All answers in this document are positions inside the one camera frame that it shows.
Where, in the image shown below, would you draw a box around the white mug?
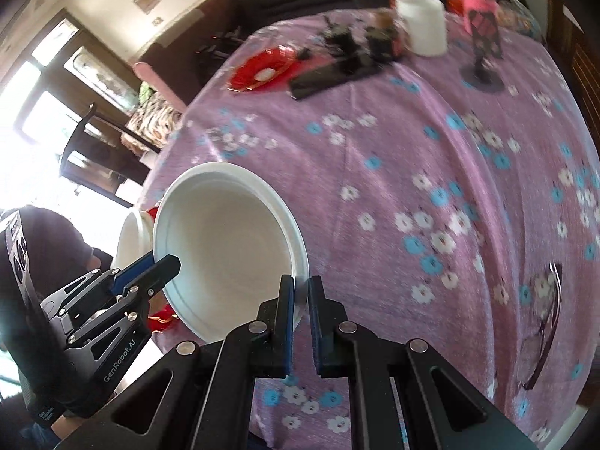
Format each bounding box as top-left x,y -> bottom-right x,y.
394,0 -> 448,57

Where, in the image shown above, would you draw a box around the person's dark clothing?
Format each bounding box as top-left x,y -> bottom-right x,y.
19,206 -> 116,275

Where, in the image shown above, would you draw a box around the black remote control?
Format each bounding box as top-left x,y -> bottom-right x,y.
288,54 -> 386,101

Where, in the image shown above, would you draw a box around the pink cushion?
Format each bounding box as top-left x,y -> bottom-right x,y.
132,62 -> 187,110

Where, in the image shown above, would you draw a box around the dark wooden chair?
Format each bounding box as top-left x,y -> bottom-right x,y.
60,102 -> 161,207

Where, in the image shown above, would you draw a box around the person's left forearm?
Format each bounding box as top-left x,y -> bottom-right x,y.
49,415 -> 101,448

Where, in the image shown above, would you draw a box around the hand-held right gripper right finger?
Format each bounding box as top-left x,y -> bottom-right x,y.
308,274 -> 540,450

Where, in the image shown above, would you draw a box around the purple floral tablecloth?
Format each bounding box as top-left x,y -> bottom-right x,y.
141,7 -> 600,450

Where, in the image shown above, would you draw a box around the patterned cloth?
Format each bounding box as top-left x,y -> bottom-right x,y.
121,82 -> 185,152

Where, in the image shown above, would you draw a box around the large white bowl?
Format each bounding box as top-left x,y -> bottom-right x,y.
152,162 -> 310,344

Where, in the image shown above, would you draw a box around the red plate with gold rim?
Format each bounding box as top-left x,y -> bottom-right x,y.
227,44 -> 298,92
145,205 -> 183,335

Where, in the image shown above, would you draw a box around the pink patterned bottle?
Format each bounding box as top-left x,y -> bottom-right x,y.
458,0 -> 506,95

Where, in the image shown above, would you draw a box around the dark framed glass door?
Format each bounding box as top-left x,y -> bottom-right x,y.
0,9 -> 141,226

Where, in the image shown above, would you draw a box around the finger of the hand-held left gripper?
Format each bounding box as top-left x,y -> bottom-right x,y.
40,250 -> 158,320
68,254 -> 182,347

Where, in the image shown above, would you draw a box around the clear plastic bag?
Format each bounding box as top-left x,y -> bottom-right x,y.
497,0 -> 547,45

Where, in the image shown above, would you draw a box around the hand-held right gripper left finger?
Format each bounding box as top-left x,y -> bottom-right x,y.
56,273 -> 297,450

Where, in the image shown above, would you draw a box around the eyeglasses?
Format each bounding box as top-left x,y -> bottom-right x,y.
518,262 -> 566,392

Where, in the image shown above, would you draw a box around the brown armchair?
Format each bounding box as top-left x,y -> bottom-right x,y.
139,0 -> 242,106

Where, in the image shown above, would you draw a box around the small dark object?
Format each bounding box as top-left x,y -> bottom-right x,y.
364,28 -> 401,63
321,21 -> 359,57

